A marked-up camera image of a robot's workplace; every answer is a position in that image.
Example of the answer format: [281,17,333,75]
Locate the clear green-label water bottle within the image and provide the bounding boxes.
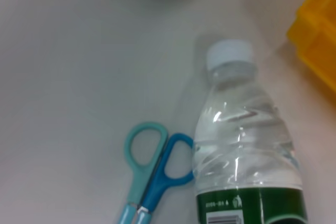
[192,39,309,224]

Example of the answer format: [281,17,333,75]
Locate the blue scissors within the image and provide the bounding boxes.
[116,121,195,224]

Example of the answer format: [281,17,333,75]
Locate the yellow plastic bin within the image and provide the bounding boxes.
[285,0,336,94]

